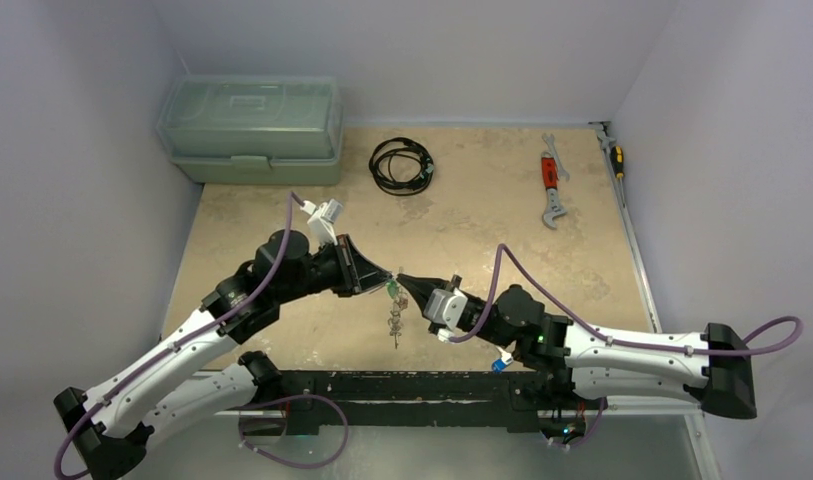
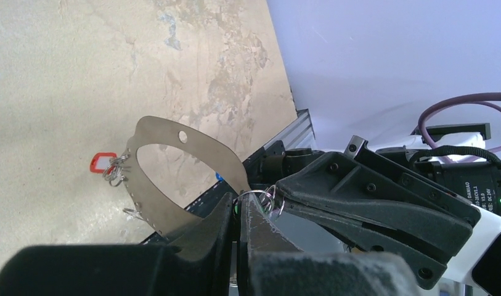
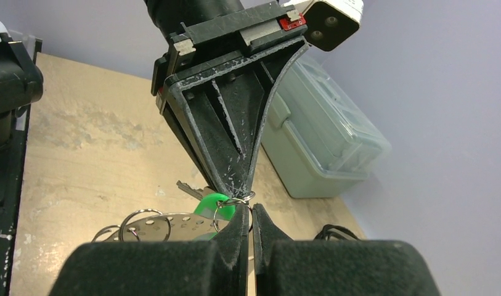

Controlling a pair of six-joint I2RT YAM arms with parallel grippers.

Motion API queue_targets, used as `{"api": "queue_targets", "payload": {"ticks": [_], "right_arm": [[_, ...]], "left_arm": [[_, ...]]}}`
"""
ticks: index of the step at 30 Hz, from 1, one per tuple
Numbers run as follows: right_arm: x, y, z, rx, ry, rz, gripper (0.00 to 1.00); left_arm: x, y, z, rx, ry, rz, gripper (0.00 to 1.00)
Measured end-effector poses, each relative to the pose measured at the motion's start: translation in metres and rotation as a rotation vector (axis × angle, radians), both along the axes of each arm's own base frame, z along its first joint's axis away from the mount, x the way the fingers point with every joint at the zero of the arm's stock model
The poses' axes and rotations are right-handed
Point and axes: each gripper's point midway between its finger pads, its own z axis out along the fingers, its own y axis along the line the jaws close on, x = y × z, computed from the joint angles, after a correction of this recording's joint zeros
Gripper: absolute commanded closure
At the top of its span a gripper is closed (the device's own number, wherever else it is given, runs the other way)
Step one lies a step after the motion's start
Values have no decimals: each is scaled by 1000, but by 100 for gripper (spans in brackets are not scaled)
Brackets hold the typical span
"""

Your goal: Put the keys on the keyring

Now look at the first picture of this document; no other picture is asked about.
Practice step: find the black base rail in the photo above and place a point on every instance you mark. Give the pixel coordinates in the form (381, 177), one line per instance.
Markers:
(519, 402)

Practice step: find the silver open-end wrench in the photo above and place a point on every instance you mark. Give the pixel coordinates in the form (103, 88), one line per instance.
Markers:
(549, 140)

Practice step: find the yellow black screwdriver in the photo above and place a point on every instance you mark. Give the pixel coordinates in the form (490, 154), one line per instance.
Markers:
(617, 164)

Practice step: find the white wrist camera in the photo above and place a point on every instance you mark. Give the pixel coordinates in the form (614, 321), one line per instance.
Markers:
(445, 307)
(322, 218)

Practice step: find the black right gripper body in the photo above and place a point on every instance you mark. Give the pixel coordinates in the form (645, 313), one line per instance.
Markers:
(488, 325)

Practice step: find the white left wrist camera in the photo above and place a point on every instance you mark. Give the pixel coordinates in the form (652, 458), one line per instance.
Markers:
(322, 218)

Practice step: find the aluminium side rail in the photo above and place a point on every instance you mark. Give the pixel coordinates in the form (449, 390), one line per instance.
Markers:
(693, 417)

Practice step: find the large metal keyring with keys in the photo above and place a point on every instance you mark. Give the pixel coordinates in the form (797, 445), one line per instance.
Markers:
(399, 304)

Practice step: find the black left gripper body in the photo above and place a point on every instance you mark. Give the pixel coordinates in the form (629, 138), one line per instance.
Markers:
(322, 271)

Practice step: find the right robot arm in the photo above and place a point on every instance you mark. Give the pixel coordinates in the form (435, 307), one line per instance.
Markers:
(707, 368)

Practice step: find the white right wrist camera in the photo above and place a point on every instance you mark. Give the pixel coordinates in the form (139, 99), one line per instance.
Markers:
(445, 307)

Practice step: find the green plastic toolbox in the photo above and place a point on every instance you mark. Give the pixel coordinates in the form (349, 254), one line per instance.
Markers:
(255, 129)

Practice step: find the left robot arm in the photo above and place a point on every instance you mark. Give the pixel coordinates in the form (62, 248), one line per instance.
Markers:
(113, 424)

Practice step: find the red handled adjustable wrench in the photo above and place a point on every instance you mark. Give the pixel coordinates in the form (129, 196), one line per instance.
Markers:
(552, 172)

